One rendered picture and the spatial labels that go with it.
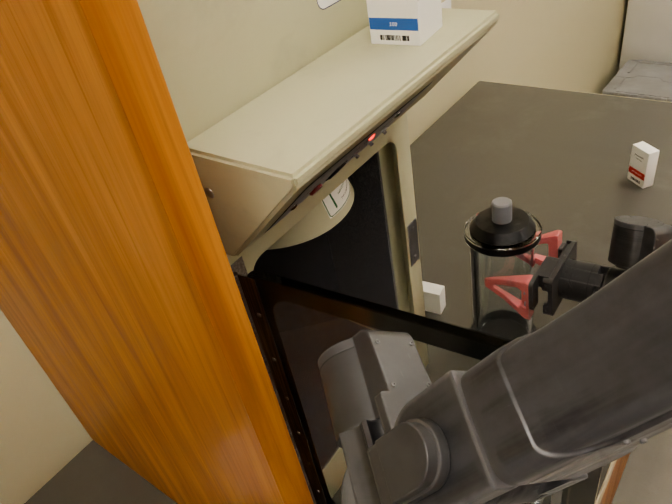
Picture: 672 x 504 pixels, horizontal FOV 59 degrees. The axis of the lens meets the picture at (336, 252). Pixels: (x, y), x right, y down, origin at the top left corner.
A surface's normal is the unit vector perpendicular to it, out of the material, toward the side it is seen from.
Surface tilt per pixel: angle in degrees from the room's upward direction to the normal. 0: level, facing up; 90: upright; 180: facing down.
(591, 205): 0
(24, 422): 90
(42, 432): 90
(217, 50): 90
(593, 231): 0
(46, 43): 90
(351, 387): 26
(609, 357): 55
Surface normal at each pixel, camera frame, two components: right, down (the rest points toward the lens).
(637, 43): -0.58, 0.58
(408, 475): -0.84, -0.12
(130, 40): 0.80, 0.26
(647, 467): -0.16, -0.78
